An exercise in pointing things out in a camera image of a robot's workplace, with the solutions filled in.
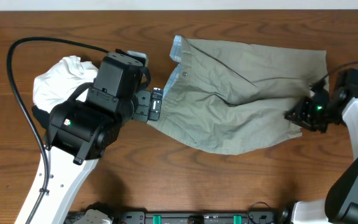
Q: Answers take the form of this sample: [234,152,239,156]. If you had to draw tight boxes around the khaki green shorts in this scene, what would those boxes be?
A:
[150,35,327,155]

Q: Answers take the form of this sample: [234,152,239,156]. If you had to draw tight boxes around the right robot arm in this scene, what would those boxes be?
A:
[278,87,358,223]

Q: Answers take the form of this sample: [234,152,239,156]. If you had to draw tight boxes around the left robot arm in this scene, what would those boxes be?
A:
[16,50,163,223]

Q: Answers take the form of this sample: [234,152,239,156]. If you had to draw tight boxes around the white crumpled garment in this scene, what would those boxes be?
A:
[33,55,98,113]

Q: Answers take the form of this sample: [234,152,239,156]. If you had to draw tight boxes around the black garment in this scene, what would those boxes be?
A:
[32,105,50,129]

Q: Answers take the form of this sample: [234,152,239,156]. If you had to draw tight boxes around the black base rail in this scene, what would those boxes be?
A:
[63,202,277,224]

